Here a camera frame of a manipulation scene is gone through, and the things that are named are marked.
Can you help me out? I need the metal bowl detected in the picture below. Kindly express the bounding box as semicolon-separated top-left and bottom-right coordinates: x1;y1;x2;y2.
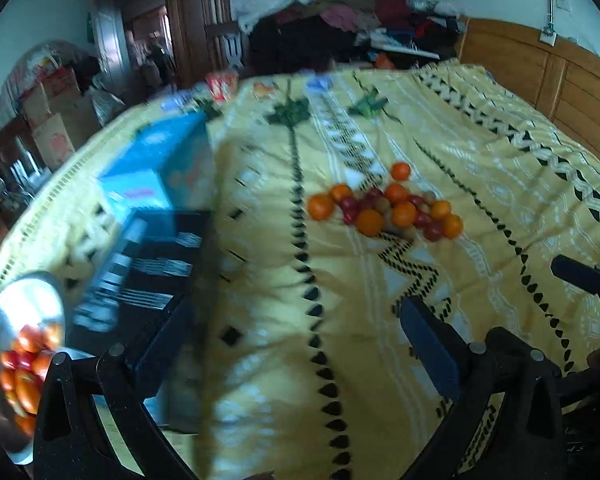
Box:
0;271;67;466

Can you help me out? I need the wooden headboard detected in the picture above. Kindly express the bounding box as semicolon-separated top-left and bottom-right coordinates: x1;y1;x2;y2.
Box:
455;17;600;171

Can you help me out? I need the wooden wardrobe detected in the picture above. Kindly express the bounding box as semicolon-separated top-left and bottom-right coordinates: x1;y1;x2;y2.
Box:
165;0;401;86

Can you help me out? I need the clear plastic storage bag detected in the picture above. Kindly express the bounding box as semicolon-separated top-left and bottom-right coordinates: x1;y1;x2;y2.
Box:
0;40;81;126

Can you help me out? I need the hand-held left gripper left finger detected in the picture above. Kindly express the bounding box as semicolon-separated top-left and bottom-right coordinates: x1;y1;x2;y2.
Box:
32;295;201;480

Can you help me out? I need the small red box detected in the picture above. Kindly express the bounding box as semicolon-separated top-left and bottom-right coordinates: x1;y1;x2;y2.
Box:
207;71;238;103

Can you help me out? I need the black printed box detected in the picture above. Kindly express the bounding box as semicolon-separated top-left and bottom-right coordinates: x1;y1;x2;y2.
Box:
72;209;218;356

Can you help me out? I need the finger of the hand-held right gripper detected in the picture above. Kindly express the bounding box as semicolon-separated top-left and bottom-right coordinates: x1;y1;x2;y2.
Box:
552;255;600;311

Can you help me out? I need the pile of oranges and tomatoes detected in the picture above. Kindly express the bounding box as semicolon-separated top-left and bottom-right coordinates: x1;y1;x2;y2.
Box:
307;161;465;243

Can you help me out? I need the brown wooden cabinet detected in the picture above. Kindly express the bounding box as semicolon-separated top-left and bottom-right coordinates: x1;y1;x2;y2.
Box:
0;115;51;261

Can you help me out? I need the yellow patterned blanket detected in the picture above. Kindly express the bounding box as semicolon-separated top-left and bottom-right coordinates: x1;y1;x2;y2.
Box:
0;57;600;480

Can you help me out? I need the stack of cardboard boxes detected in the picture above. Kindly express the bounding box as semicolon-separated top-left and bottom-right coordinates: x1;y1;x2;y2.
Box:
25;67;106;171

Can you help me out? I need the dark wooden door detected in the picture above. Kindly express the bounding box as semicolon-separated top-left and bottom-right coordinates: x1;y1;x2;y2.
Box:
90;0;131;101

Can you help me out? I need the heap of mixed clothes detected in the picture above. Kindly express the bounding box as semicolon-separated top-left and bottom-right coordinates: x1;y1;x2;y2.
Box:
237;0;466;68

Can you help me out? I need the blue cardboard box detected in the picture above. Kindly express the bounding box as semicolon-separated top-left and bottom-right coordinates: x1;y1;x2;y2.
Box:
99;111;216;213

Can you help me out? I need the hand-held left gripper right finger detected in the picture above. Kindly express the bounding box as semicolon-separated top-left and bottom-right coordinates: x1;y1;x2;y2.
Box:
400;296;566;480

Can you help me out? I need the wooden chair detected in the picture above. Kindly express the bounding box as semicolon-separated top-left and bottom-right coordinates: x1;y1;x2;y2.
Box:
205;20;251;76

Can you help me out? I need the heap of small red tomatoes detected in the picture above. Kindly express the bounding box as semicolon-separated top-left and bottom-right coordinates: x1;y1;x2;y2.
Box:
0;322;63;436

